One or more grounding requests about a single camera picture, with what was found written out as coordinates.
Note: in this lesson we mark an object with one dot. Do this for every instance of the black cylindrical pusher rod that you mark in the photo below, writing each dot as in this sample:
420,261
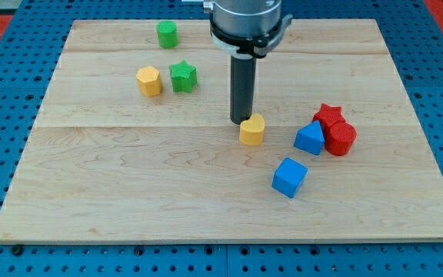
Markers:
242,86

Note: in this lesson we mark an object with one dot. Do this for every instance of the black clamp ring mount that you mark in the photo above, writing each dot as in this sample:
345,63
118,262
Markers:
247,47

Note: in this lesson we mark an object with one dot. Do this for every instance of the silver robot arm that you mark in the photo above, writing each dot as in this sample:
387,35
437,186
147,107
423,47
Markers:
247,30

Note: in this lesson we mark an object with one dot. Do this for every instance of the blue cube block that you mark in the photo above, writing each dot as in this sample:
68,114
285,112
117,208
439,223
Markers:
289,177

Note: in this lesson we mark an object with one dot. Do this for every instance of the green star block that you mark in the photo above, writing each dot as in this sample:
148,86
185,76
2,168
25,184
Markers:
183,76

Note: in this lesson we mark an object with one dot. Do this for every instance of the yellow heart block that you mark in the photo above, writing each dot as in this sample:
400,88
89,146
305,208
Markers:
252,130

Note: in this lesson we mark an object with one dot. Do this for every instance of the green cylinder block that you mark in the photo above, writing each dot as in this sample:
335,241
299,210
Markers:
167,33

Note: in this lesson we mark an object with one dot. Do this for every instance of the yellow hexagon block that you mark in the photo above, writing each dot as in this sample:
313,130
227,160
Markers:
149,81

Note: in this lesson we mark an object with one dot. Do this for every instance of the blue triangle block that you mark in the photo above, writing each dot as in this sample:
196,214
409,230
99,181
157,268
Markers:
310,138

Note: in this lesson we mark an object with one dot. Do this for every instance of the red star block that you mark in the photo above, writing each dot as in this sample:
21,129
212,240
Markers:
327,116

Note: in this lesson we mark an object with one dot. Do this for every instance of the red cylinder block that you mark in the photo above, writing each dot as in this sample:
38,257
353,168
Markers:
340,138

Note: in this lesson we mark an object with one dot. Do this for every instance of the light wooden board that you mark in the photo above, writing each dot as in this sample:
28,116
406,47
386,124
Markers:
106,165

